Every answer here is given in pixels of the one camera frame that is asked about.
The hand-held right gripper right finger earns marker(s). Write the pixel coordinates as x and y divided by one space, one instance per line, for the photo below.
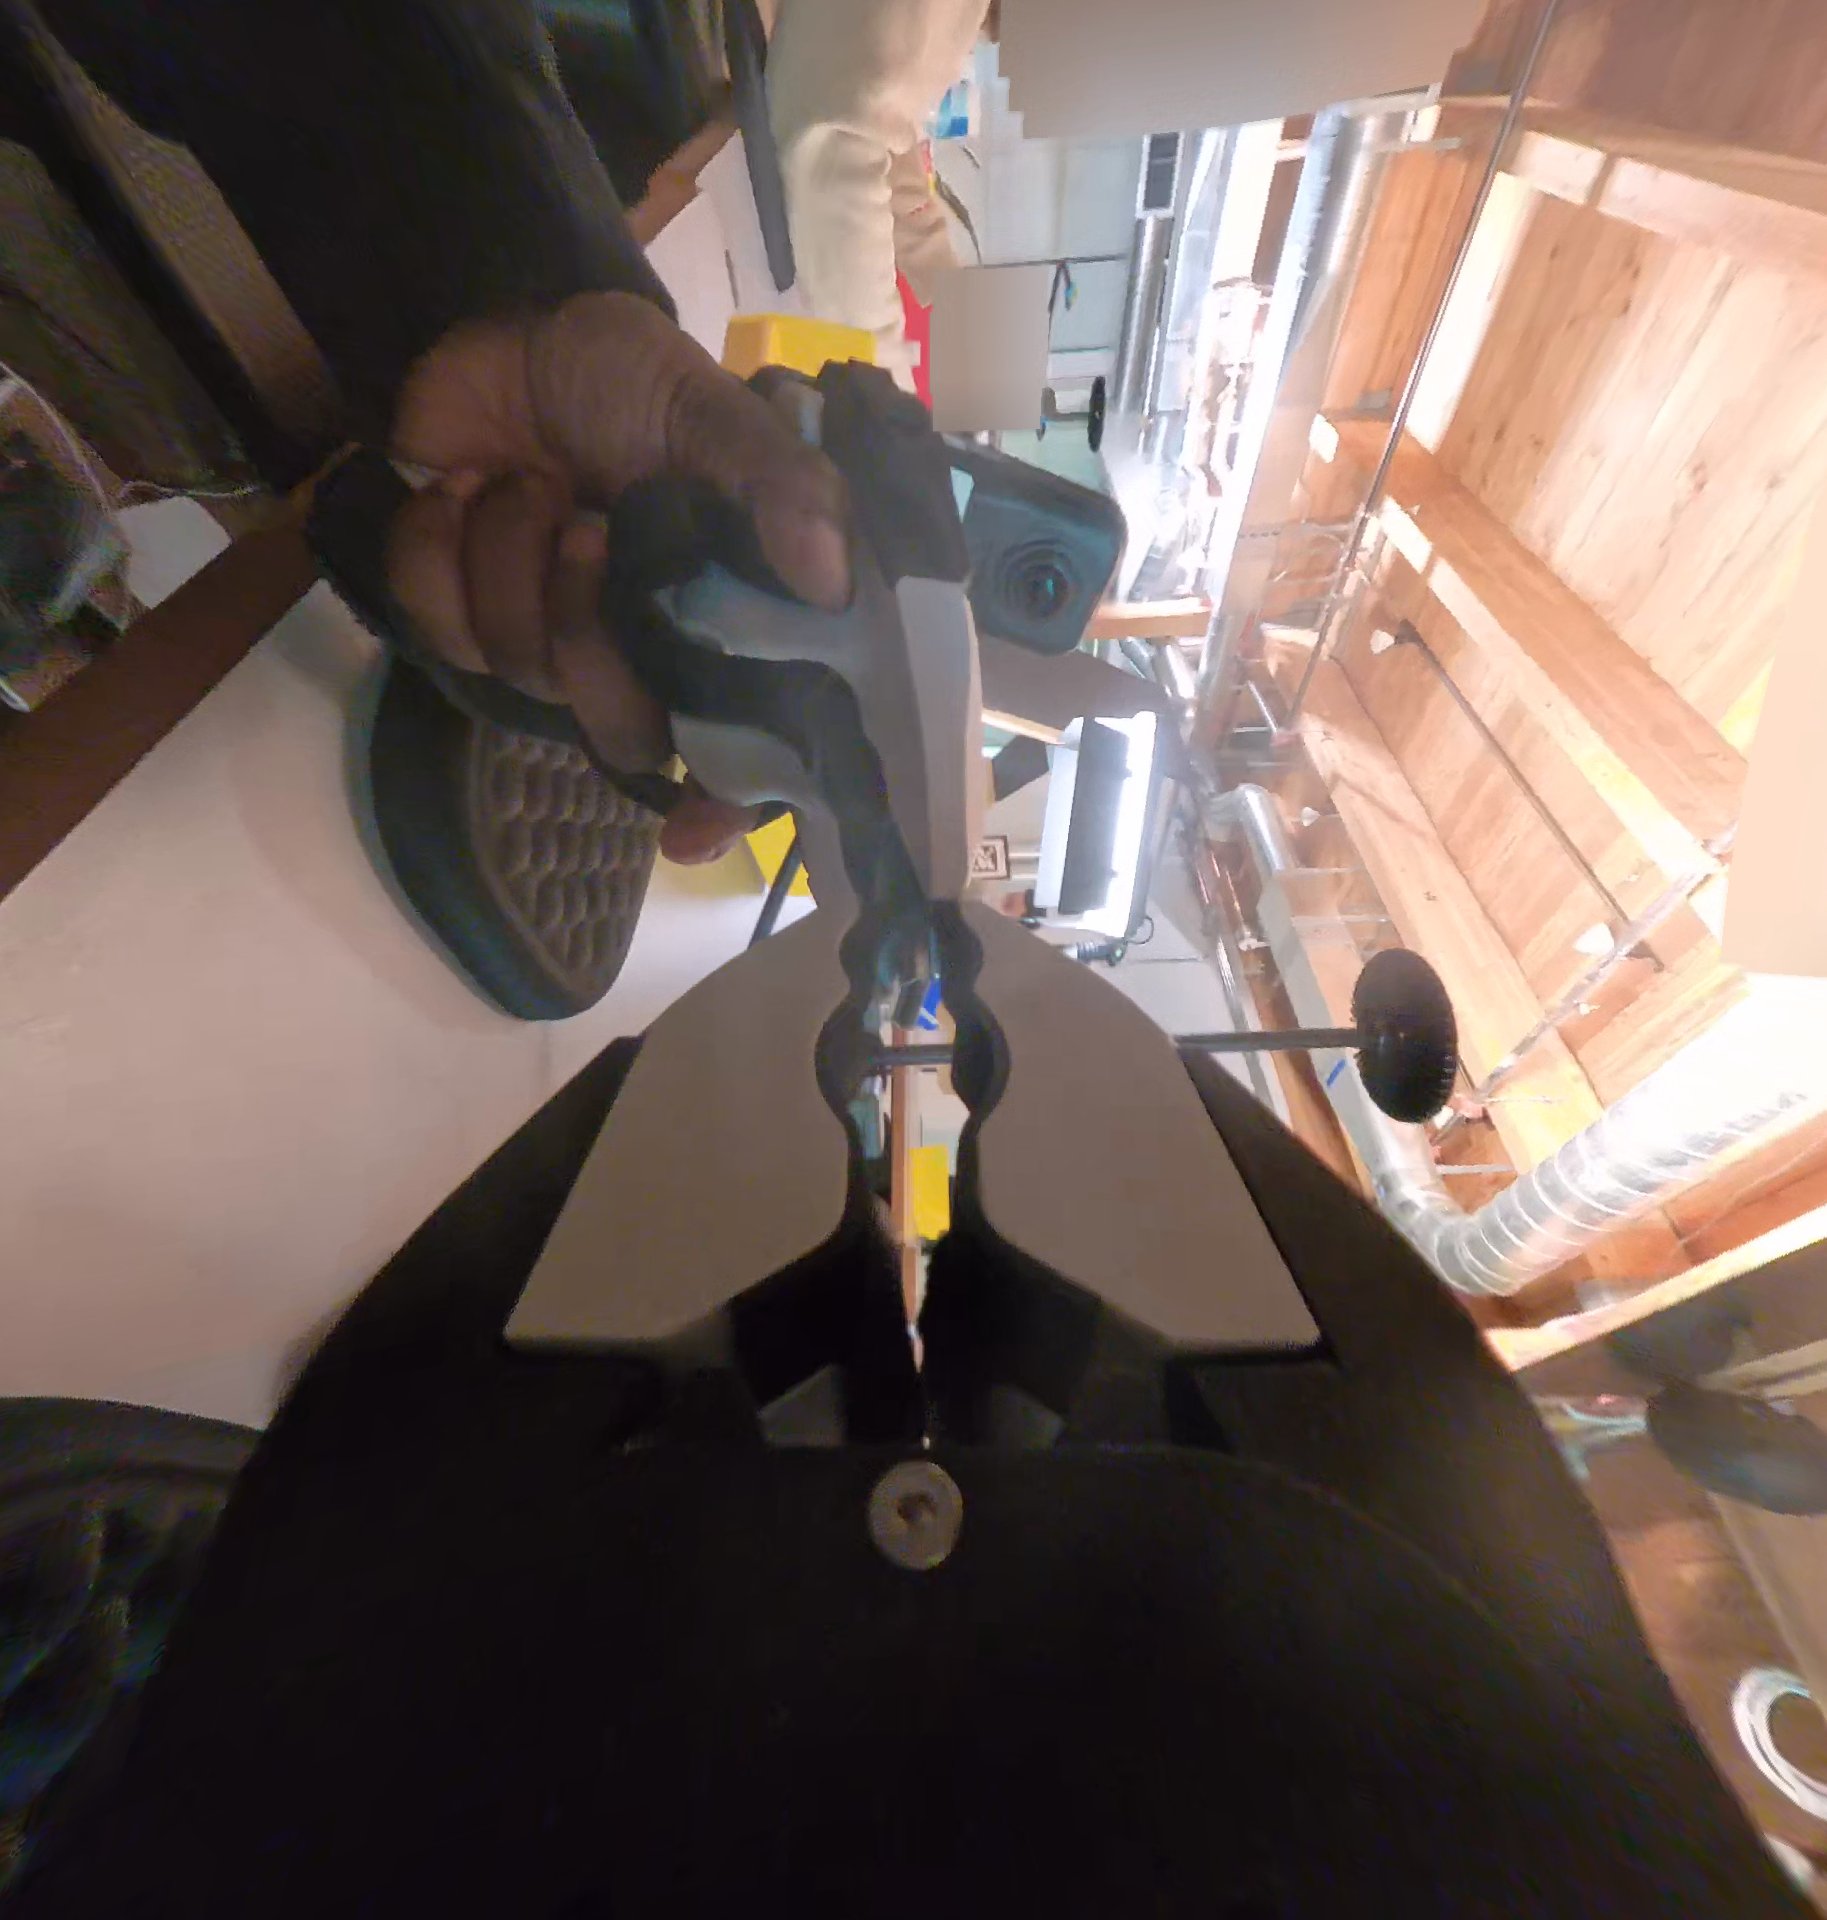
1138 1200

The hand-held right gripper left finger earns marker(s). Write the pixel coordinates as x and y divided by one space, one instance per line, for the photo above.
658 1200

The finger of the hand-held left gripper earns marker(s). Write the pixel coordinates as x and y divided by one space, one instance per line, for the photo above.
944 720

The yellow plastic bin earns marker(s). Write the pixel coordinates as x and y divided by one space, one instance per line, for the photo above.
794 342

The person's left forearm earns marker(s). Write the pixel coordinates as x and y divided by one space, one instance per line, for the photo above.
403 150

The person's left hand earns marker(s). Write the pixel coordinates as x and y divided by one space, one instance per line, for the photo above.
584 420

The softbox light panel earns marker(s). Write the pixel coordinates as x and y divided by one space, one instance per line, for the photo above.
1094 811

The black disc floor stand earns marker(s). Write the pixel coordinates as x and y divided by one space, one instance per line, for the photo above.
1402 1034

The black honeycomb armrest pad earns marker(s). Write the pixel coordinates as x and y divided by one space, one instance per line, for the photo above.
522 870

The black round fan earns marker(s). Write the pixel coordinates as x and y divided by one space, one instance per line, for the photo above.
1754 1448

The silver ventilation duct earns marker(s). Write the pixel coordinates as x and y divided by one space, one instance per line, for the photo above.
1604 1184

